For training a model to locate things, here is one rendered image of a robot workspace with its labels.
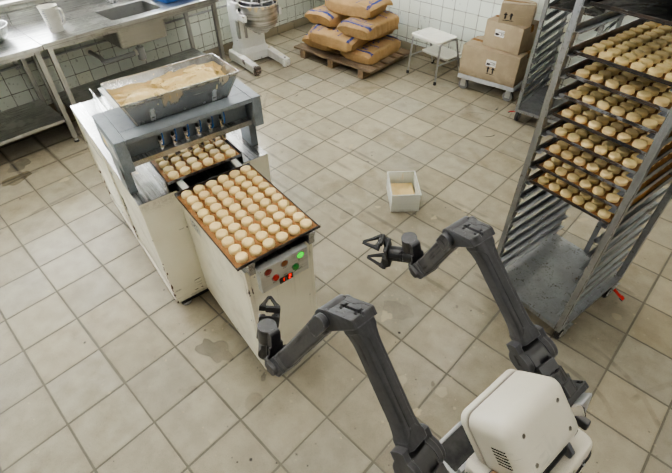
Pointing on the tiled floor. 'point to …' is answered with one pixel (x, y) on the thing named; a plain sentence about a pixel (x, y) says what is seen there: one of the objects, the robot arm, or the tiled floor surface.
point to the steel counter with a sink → (86, 18)
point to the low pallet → (350, 60)
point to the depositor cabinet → (160, 207)
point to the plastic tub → (403, 191)
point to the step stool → (436, 47)
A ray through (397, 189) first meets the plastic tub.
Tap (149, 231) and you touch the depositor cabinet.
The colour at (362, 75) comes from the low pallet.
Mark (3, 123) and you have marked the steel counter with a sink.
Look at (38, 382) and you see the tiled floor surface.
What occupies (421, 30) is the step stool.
